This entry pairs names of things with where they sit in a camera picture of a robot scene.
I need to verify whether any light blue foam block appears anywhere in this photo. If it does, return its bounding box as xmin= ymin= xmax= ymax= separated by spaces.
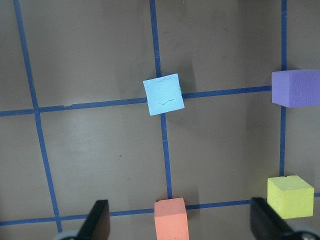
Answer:
xmin=143 ymin=73 xmax=185 ymax=116

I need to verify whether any orange foam block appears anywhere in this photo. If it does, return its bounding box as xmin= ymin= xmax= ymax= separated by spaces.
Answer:
xmin=154 ymin=197 xmax=190 ymax=240

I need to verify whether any yellow foam block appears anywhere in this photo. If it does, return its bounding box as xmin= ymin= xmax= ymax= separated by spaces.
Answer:
xmin=267 ymin=175 xmax=315 ymax=219

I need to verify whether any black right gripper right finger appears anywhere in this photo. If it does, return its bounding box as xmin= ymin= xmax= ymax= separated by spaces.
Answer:
xmin=250 ymin=197 xmax=300 ymax=240

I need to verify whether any purple foam block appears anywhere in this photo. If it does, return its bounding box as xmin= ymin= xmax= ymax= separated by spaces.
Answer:
xmin=271 ymin=69 xmax=320 ymax=108

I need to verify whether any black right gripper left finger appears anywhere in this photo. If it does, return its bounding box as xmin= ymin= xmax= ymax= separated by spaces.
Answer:
xmin=76 ymin=199 xmax=111 ymax=240

